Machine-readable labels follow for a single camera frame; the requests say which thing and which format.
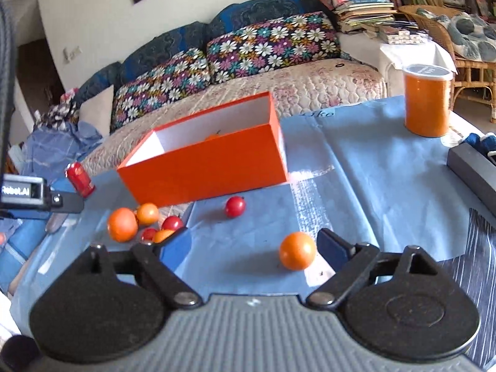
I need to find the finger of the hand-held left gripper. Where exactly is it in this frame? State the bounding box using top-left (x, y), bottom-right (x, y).
top-left (43, 191), bottom-right (84, 214)

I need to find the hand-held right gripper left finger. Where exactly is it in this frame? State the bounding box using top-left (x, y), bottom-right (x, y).
top-left (89, 228), bottom-right (202, 310)

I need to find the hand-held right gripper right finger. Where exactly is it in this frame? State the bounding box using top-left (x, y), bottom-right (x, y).
top-left (306, 228), bottom-right (440, 311)

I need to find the large round orange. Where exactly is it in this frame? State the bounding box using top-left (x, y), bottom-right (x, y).
top-left (107, 208), bottom-right (139, 243)

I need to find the orange cardboard box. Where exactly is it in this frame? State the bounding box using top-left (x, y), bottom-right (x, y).
top-left (117, 92), bottom-right (289, 207)

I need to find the grey oblong flat object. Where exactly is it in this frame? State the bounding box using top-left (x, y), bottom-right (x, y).
top-left (46, 212), bottom-right (67, 234)

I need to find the red soda can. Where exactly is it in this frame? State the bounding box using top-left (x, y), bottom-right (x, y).
top-left (65, 162), bottom-right (96, 198)

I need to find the blue cloth heap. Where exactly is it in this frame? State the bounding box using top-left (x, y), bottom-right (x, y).
top-left (19, 122), bottom-right (103, 187)

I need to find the floral cloth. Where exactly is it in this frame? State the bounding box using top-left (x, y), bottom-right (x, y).
top-left (35, 89), bottom-right (80, 128)

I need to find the white pillow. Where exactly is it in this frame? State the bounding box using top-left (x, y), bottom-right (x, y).
top-left (78, 84), bottom-right (115, 137)

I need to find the dark blue patterned cushion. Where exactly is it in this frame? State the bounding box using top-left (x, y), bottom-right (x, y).
top-left (205, 0), bottom-right (334, 43)
top-left (120, 23), bottom-right (208, 82)
top-left (73, 62), bottom-right (122, 102)

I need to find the floral daisy cushion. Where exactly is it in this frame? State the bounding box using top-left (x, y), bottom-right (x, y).
top-left (110, 48), bottom-right (212, 132)
top-left (206, 11), bottom-right (342, 84)

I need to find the dark grey long box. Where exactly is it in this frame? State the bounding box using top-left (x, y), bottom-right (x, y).
top-left (447, 143), bottom-right (496, 212)

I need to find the orange cylindrical container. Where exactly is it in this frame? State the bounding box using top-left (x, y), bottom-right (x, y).
top-left (402, 63), bottom-right (454, 138)

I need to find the dark blue towel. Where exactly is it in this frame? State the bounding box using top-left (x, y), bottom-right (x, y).
top-left (463, 132), bottom-right (496, 163)

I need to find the white cloth-covered side table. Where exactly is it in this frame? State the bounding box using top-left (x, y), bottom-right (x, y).
top-left (337, 33), bottom-right (456, 97)

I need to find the wicker chair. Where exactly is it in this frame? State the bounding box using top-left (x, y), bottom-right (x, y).
top-left (399, 5), bottom-right (496, 122)

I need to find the row of small white boxes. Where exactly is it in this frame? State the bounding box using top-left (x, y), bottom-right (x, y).
top-left (380, 25), bottom-right (429, 45)

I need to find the stack of books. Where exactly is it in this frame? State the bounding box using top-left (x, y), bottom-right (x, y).
top-left (314, 0), bottom-right (400, 33)

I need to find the leaf-print chair cushion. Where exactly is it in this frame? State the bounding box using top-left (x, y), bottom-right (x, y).
top-left (438, 13), bottom-right (496, 63)

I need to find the black braided cable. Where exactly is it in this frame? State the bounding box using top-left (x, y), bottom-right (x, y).
top-left (0, 0), bottom-right (18, 175)

